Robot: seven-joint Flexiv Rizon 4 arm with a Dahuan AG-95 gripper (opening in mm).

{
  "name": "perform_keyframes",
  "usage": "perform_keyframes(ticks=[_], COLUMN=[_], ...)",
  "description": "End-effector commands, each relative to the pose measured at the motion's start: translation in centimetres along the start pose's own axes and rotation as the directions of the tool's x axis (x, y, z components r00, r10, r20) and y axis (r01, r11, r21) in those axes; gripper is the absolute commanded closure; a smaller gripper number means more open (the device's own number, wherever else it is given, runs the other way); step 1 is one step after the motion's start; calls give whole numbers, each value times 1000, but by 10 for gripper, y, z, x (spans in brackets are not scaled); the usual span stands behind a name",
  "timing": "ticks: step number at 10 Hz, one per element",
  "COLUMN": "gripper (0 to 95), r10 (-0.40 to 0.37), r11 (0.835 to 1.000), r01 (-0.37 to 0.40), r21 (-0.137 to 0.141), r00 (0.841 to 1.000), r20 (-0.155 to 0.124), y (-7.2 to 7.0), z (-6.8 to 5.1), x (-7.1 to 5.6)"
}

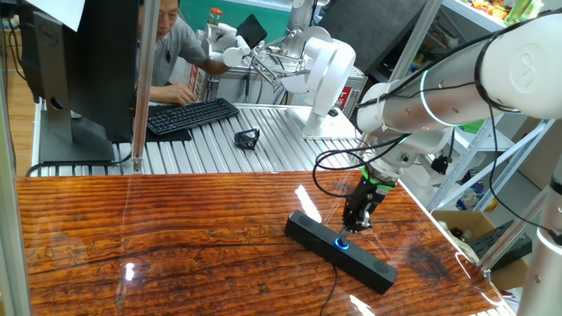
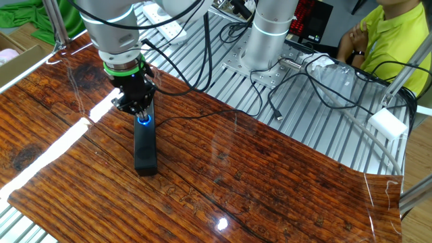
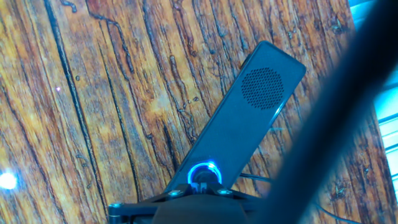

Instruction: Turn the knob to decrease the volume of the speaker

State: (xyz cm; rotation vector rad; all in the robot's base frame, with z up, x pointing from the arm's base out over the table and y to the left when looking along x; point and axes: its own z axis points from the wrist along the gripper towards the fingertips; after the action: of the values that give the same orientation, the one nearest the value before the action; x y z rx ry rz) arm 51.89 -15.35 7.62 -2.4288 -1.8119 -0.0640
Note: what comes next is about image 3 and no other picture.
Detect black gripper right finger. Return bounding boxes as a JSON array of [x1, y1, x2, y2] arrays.
[[200, 182, 268, 224]]

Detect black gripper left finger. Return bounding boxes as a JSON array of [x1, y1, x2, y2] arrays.
[[108, 182, 201, 224]]

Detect black bar speaker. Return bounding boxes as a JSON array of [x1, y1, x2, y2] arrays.
[[163, 40, 307, 194]]

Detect wood grain table mat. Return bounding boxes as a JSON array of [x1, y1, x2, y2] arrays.
[[0, 0, 398, 224]]

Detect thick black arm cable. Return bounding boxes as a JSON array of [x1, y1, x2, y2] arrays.
[[248, 0, 398, 224]]

